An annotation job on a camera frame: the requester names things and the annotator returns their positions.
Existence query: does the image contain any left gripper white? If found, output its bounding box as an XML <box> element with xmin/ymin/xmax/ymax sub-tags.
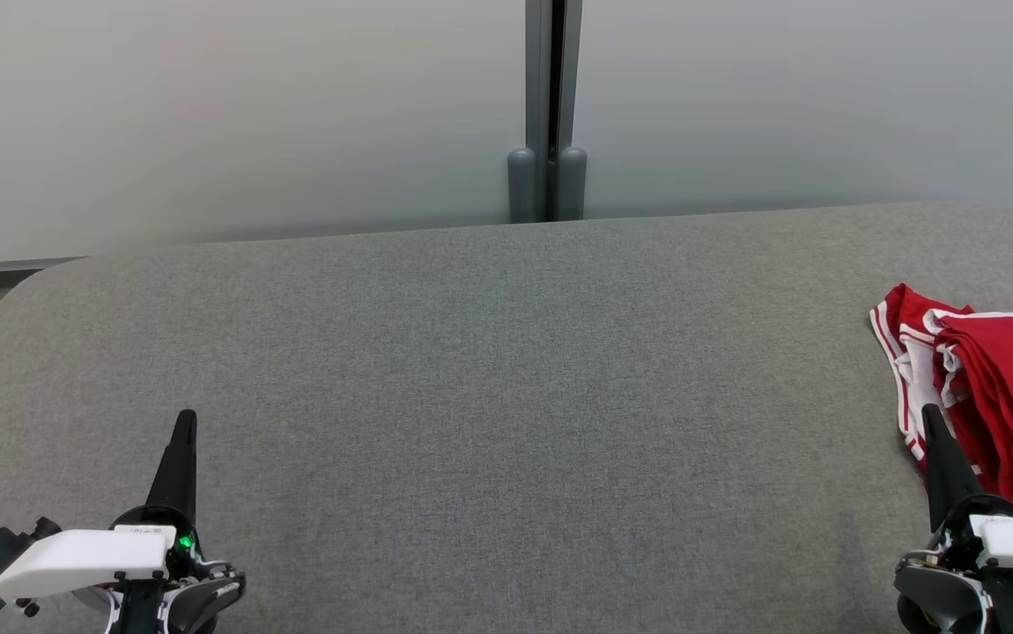
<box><xmin>0</xmin><ymin>409</ymin><xmax>208</xmax><ymax>602</ymax></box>

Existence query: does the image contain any grey partition post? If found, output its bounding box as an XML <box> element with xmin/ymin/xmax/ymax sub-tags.
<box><xmin>506</xmin><ymin>0</ymin><xmax>588</xmax><ymax>224</ymax></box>

